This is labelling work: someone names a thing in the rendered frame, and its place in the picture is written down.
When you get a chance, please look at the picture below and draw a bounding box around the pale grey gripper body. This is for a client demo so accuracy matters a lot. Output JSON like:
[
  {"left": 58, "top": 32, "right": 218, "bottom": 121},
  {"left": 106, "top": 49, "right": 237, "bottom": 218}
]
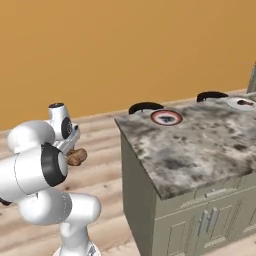
[{"left": 52, "top": 124, "right": 81, "bottom": 157}]

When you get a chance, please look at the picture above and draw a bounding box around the red rimmed round plate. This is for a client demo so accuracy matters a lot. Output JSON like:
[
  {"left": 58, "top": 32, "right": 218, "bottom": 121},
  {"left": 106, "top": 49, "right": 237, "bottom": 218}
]
[{"left": 149, "top": 109, "right": 184, "bottom": 127}]

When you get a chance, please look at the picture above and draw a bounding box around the white round plate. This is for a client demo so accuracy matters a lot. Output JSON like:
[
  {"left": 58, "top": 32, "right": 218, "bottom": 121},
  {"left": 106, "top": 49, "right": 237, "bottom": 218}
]
[{"left": 225, "top": 96, "right": 256, "bottom": 111}]

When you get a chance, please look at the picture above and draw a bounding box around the grey-green island cabinet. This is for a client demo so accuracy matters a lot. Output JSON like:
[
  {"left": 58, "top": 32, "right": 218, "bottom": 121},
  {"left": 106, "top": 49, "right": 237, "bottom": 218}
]
[{"left": 114, "top": 120, "right": 256, "bottom": 256}]

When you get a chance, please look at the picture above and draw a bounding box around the grey-green drawer front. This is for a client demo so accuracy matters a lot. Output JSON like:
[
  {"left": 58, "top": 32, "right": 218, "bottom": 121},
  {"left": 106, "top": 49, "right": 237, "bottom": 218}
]
[{"left": 155, "top": 184, "right": 242, "bottom": 219}]

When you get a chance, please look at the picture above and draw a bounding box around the grey-green cabinet door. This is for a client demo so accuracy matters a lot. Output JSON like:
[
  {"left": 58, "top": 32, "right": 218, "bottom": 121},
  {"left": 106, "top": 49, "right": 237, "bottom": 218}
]
[
  {"left": 156, "top": 213, "right": 202, "bottom": 256},
  {"left": 195, "top": 199, "right": 247, "bottom": 256}
]

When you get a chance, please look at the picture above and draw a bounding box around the grey slanted fixture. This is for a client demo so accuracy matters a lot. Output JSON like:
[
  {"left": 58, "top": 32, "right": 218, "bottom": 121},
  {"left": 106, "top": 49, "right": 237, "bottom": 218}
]
[{"left": 246, "top": 61, "right": 256, "bottom": 94}]

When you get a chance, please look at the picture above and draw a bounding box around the grey drawer handle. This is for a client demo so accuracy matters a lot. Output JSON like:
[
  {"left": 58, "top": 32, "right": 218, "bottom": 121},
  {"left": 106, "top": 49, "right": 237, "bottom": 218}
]
[{"left": 204, "top": 188, "right": 228, "bottom": 199}]

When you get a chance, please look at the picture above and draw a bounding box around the grey vertical door handle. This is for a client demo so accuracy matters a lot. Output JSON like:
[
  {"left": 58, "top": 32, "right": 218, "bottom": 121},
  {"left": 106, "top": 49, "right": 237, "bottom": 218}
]
[
  {"left": 198, "top": 210, "right": 209, "bottom": 237},
  {"left": 208, "top": 206, "right": 219, "bottom": 234}
]

